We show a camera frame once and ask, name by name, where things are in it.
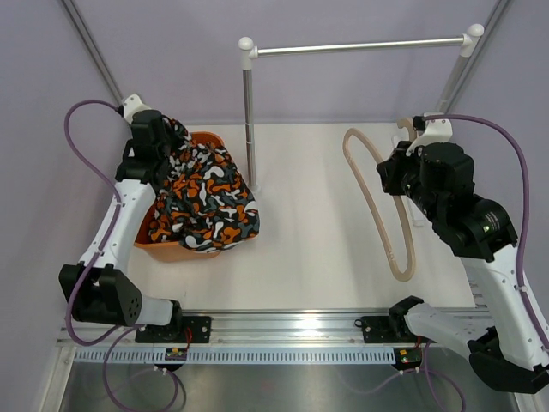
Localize orange plastic basket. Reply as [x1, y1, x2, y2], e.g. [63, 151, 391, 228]
[134, 131, 224, 263]

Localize aluminium frame post right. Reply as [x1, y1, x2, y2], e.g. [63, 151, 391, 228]
[435, 0, 515, 113]

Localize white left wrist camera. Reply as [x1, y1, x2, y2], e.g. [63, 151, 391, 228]
[117, 94, 151, 124]

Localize beige wooden hanger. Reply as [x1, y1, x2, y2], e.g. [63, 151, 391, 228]
[341, 116, 417, 283]

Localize aluminium frame post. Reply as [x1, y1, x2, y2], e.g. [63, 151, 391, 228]
[435, 0, 515, 113]
[59, 0, 123, 105]

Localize aluminium frame post left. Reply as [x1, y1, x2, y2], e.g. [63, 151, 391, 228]
[59, 0, 123, 105]

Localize orange camouflage shorts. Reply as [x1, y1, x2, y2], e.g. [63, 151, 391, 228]
[142, 118, 260, 253]

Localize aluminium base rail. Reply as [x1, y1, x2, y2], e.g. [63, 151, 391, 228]
[55, 309, 522, 348]

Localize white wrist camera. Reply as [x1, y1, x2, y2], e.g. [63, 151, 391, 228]
[407, 116, 453, 156]
[117, 94, 151, 124]

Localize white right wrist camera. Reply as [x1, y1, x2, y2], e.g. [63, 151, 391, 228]
[407, 116, 453, 156]

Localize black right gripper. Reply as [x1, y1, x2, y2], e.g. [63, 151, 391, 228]
[378, 141, 443, 223]

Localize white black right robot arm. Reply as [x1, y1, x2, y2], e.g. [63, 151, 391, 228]
[377, 141, 548, 394]

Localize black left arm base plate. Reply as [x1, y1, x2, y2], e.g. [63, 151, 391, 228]
[135, 315, 212, 344]

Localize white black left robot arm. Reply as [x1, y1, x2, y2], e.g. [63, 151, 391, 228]
[59, 108, 184, 346]

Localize silver clothes rack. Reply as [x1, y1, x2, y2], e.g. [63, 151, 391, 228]
[238, 24, 485, 190]

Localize white slotted cable duct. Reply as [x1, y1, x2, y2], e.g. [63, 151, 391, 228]
[75, 347, 395, 365]

